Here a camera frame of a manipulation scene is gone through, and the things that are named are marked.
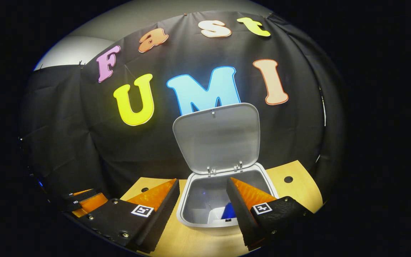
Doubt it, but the black backdrop cloth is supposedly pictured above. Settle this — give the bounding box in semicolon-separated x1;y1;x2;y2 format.
18;11;347;215

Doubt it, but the silver and blue pop can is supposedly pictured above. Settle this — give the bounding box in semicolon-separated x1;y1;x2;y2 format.
208;202;237;224

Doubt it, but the wooden desktop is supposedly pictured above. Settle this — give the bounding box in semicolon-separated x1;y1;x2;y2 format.
120;160;323;257

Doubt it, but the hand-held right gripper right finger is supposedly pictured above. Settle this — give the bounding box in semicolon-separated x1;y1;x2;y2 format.
225;177;314;251

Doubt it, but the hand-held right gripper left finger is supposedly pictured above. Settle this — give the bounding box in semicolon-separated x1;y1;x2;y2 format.
77;178;181;254

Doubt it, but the white desktop garbage bin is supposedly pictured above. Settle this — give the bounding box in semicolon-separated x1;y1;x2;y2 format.
172;103;280;229

